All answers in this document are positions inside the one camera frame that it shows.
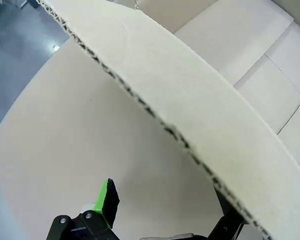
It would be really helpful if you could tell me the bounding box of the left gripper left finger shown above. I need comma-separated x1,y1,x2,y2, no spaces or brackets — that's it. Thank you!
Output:
46,178,121,240

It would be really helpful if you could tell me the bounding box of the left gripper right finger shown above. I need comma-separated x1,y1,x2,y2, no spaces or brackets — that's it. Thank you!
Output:
206,187,246,240

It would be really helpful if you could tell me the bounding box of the brown cardboard shipping box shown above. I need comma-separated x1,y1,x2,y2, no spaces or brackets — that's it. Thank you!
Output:
0,0,300,240

